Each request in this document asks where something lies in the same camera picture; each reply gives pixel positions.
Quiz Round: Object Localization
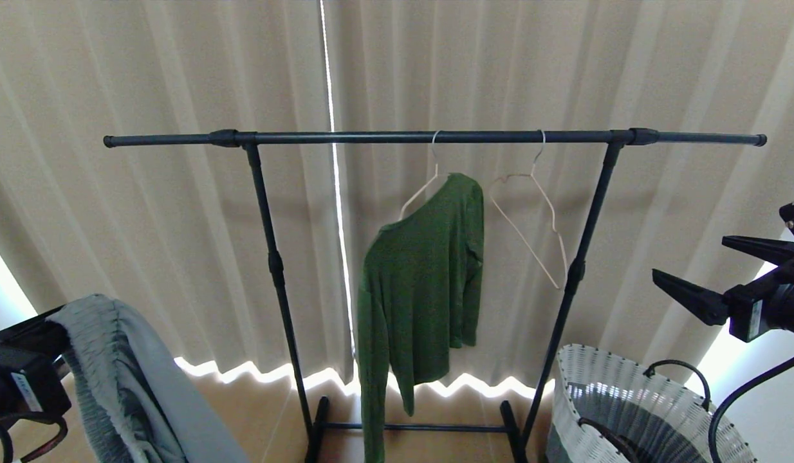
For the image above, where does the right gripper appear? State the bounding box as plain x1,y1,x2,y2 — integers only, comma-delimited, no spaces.
652,235,794,343

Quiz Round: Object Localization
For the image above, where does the pale grey garment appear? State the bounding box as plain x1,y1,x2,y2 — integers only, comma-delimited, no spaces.
46,294,250,463

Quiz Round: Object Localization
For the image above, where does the pink clothes hanger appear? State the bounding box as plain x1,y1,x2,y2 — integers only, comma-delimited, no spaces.
489,131,568,290
399,131,444,222

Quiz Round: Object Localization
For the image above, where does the white laundry basket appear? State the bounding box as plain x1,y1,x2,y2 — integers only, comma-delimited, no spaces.
546,344,758,463

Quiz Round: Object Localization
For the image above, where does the green printed shirt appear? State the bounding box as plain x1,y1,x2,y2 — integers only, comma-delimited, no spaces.
357,172,485,463

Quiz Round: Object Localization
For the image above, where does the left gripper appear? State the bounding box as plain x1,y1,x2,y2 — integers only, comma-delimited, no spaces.
0,307,73,430

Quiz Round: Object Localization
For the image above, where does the beige curtain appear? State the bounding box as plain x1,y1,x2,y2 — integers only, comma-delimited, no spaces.
0,0,794,396

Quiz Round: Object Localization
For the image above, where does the black clothes rack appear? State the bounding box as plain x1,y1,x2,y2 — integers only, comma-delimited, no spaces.
103,127,768,463

